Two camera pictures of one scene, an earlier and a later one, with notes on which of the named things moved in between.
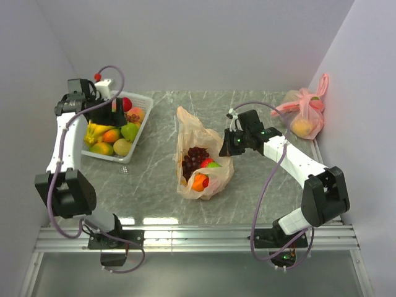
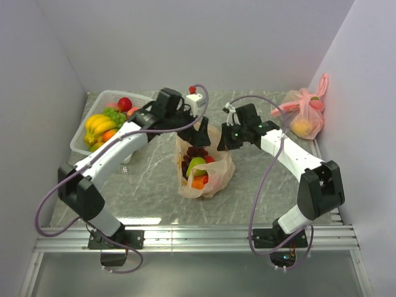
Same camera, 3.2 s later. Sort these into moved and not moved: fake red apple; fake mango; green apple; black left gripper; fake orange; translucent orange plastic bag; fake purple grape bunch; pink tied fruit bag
Moved: green apple; translucent orange plastic bag; black left gripper
Not moved: fake orange; fake purple grape bunch; fake red apple; fake mango; pink tied fruit bag
